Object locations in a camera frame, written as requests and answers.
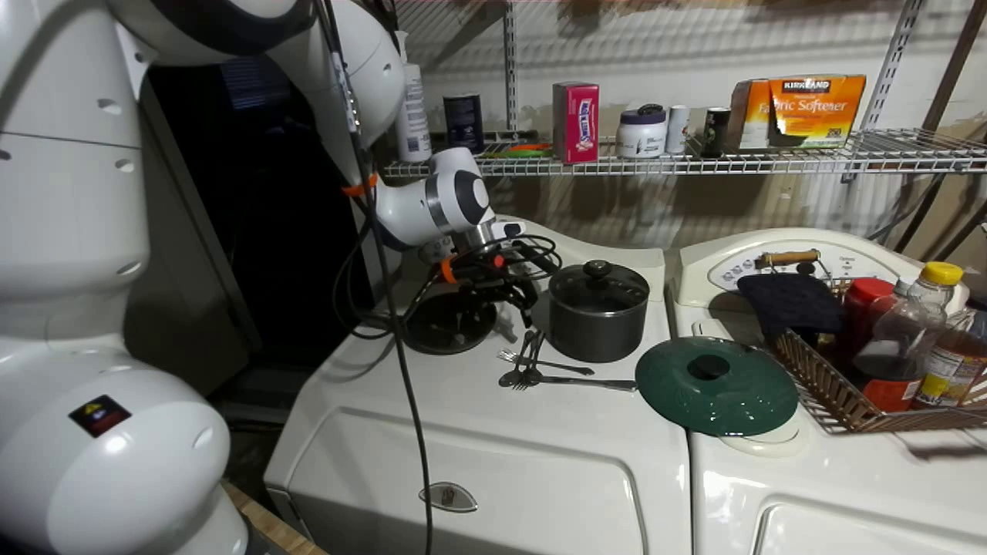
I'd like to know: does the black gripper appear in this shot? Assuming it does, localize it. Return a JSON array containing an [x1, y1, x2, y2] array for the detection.
[[434, 232, 542, 339]]

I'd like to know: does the black frying pan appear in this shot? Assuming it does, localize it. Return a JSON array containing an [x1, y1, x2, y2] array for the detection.
[[399, 283, 502, 357]]

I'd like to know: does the grey cooking pot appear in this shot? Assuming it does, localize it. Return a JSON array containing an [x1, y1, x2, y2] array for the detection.
[[542, 255, 654, 366]]

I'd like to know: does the dark glass pot lid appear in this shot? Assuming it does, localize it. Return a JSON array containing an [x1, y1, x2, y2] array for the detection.
[[547, 255, 654, 315]]

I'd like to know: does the silver table knife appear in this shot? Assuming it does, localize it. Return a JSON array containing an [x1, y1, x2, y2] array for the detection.
[[530, 374, 642, 393]]

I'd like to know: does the dark cylindrical can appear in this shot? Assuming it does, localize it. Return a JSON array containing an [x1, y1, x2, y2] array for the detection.
[[440, 92, 489, 156]]

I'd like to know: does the pink cardboard box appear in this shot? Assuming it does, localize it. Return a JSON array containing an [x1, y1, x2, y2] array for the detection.
[[550, 80, 605, 169]]

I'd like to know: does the tall white bottle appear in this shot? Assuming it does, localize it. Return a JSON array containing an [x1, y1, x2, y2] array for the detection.
[[396, 59, 434, 165]]

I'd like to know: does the green round lid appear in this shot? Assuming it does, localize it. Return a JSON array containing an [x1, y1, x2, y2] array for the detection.
[[632, 334, 803, 439]]

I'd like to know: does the white plastic jar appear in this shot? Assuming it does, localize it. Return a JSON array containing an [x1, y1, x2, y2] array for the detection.
[[615, 101, 673, 163]]

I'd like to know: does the white cup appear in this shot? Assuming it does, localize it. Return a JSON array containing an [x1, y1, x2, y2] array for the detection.
[[663, 97, 694, 156]]

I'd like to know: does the small dark jar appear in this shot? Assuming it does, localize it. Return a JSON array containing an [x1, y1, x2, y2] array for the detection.
[[701, 101, 736, 159]]

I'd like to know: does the black oven mitt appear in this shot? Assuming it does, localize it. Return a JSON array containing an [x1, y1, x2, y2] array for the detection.
[[735, 269, 848, 347]]

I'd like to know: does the small orange box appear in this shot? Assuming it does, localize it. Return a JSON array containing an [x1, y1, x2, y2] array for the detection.
[[725, 77, 777, 153]]

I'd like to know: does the wooden board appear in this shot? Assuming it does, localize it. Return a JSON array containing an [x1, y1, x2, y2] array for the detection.
[[219, 476, 323, 555]]

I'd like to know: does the wicker basket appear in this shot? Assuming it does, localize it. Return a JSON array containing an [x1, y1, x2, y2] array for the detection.
[[752, 246, 987, 438]]

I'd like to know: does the red lid jar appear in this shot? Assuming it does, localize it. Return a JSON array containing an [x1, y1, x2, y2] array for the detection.
[[841, 274, 900, 347]]

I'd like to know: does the white dryer machine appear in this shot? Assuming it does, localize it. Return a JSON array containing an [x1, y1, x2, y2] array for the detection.
[[663, 224, 987, 555]]

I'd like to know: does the orange softener box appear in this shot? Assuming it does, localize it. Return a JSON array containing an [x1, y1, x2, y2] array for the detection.
[[767, 71, 871, 144]]

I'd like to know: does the dark liquid plastic bottle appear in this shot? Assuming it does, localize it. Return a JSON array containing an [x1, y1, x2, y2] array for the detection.
[[848, 281, 940, 415]]

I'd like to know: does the yellow cap bottle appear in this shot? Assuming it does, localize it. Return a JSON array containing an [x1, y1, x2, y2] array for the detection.
[[913, 258, 987, 410]]

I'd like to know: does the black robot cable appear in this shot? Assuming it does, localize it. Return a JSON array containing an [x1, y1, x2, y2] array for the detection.
[[313, 0, 437, 555]]

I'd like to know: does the white wire shelf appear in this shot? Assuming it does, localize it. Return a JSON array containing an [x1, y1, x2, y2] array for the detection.
[[379, 127, 987, 186]]

